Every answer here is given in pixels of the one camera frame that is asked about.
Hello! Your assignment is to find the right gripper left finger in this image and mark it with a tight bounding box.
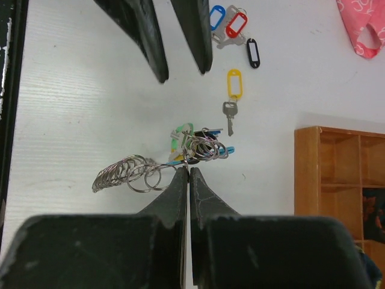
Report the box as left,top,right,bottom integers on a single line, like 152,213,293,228
138,167,188,288

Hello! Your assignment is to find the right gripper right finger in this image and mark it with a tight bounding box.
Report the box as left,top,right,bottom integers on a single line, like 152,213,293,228
189,167,239,288

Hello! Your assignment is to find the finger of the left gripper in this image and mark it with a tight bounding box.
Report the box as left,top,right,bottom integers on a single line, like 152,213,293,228
95,0,168,84
171,0,213,74

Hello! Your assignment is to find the red tag key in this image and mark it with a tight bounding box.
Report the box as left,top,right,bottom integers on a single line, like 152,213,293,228
217,12,248,49

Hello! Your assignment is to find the metal key organiser disc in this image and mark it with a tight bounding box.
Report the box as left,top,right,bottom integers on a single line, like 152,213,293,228
91,122,236,289

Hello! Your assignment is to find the blue tag key on disc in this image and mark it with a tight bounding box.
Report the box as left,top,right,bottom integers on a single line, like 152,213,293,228
167,128,235,165

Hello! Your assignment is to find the black key tag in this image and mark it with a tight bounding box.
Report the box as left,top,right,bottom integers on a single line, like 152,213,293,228
246,38,260,69

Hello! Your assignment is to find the green tag key on disc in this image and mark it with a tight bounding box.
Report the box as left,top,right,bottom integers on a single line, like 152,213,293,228
170,123,194,151

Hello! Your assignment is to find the yellow tag key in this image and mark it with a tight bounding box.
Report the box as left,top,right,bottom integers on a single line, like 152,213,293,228
222,69,243,137

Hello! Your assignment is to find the wooden compartment tray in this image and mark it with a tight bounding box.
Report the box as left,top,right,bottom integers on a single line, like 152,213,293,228
294,126,384,270

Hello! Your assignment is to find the pink plastic bag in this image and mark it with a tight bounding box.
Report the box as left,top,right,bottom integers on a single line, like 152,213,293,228
336,0,384,59

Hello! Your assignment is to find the black rolled band centre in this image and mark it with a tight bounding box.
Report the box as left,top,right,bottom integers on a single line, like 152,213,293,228
363,188,384,243

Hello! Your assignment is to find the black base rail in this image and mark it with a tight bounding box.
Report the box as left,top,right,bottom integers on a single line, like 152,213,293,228
0,0,29,208

